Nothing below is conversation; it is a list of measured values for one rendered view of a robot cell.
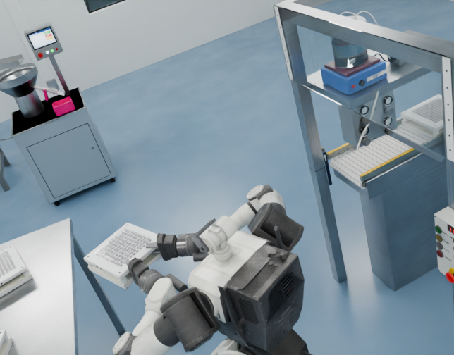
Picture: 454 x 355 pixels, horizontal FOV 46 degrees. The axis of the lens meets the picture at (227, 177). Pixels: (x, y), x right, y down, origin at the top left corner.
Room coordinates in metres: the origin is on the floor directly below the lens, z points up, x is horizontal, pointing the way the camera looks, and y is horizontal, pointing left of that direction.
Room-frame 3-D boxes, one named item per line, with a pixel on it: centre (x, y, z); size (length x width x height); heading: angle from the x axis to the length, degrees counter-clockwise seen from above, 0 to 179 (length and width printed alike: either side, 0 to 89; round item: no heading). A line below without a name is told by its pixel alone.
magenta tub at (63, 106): (4.23, 1.10, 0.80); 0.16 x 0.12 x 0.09; 101
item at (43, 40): (4.58, 1.10, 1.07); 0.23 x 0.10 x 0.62; 101
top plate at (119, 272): (1.75, 0.48, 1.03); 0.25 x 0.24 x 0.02; 130
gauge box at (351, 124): (2.01, -0.66, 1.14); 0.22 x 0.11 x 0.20; 105
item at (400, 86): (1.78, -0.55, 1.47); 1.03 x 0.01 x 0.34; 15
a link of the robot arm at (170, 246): (1.68, 0.27, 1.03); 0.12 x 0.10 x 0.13; 72
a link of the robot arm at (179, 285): (1.45, 0.33, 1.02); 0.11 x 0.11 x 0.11; 32
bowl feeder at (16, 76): (4.44, 1.34, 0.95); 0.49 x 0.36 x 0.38; 101
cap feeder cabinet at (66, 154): (4.40, 1.28, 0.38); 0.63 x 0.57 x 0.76; 101
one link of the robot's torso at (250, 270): (1.22, 0.04, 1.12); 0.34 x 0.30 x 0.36; 130
